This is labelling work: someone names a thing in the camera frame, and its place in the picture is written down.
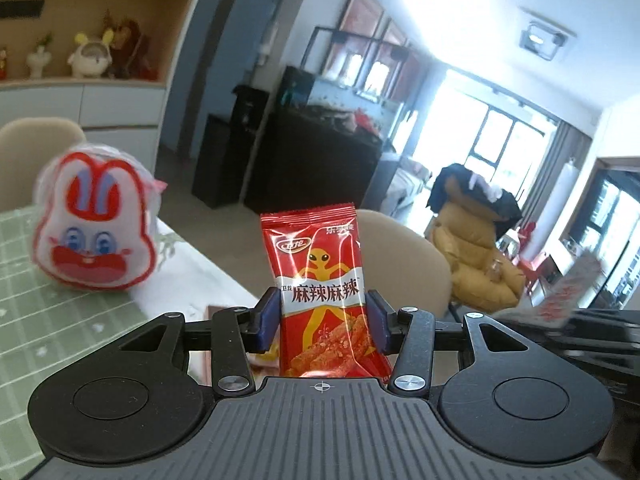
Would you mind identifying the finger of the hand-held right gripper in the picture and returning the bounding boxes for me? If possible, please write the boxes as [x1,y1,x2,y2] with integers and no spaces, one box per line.
[492,307,640,361]

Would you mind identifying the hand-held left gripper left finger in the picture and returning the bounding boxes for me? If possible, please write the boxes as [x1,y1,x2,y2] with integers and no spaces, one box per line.
[117,287,281,397]

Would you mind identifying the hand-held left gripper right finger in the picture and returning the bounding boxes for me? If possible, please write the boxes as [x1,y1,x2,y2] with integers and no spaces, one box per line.
[367,289,526,397]

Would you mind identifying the red snack packet yellow figure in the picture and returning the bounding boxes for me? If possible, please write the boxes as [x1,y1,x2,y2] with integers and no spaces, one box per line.
[259,202,396,380]

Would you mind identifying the pink cardboard box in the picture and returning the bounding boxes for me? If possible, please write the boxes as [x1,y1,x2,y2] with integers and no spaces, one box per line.
[187,304,281,386]

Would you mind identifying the beige chair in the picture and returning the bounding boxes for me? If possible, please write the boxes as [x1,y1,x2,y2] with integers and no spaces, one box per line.
[0,117,89,212]
[350,209,454,347]

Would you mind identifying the red stool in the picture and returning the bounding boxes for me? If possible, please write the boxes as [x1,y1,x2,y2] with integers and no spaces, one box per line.
[516,222,549,282]

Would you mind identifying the television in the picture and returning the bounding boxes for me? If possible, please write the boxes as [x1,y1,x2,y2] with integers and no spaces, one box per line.
[560,157,640,312]

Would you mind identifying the yellow armchair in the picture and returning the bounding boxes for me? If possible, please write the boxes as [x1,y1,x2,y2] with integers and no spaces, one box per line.
[429,200,529,314]

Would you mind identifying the white standing cylinder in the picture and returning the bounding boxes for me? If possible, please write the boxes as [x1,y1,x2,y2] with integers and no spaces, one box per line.
[552,160,576,242]

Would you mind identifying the grey sofa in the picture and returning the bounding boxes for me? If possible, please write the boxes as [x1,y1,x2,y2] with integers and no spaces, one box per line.
[387,155,434,211]

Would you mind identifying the dark clothes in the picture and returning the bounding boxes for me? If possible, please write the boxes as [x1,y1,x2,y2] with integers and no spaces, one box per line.
[427,162,524,237]

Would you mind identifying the black water dispenser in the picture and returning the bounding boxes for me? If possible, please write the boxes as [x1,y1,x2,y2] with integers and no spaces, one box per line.
[192,85,274,210]

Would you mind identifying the black cabinet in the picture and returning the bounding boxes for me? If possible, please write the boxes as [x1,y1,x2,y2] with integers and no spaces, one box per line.
[245,107,402,222]

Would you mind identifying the red white bunny-face bag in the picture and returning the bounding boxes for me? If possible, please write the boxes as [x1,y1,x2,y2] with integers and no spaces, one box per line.
[32,142,166,292]

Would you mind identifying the green grid tablecloth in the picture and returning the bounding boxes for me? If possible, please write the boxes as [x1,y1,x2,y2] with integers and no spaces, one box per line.
[0,207,261,411]

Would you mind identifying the glass fish tank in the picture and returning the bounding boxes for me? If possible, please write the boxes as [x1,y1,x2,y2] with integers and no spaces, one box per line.
[277,25,417,112]

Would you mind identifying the ceiling light fixture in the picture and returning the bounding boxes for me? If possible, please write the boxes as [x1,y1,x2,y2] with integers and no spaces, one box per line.
[517,7,577,62]

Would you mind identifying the brown plush lion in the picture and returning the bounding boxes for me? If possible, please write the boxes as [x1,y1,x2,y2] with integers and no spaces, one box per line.
[102,10,159,81]

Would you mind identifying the white bunny figurine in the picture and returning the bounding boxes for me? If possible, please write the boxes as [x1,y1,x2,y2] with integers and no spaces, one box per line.
[67,30,115,80]

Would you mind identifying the white vase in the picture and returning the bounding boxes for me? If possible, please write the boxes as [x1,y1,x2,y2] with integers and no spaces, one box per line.
[26,35,54,80]

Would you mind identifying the black bar speaker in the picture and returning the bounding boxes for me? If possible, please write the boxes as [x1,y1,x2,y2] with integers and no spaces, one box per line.
[0,0,44,19]

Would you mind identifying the wall picture frames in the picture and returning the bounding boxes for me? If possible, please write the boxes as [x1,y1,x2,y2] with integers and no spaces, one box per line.
[339,0,387,37]

